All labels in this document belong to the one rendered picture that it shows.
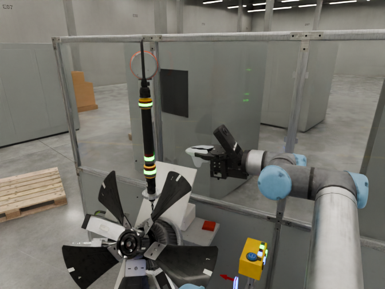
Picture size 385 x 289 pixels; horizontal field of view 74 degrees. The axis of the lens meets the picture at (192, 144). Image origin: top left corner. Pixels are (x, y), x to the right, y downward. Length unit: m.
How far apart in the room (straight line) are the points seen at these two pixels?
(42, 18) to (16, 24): 1.06
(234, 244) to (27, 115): 5.52
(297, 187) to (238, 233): 1.27
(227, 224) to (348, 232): 1.40
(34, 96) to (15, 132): 0.87
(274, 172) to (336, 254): 0.22
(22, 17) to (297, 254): 13.02
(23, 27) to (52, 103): 7.15
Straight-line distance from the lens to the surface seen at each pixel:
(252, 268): 1.31
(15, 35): 13.38
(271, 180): 0.60
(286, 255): 1.87
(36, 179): 4.44
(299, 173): 0.62
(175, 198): 1.09
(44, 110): 6.67
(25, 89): 6.50
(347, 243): 0.48
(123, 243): 1.17
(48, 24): 13.82
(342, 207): 0.54
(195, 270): 1.08
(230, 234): 1.89
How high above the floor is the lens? 1.98
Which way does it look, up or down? 21 degrees down
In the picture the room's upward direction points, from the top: straight up
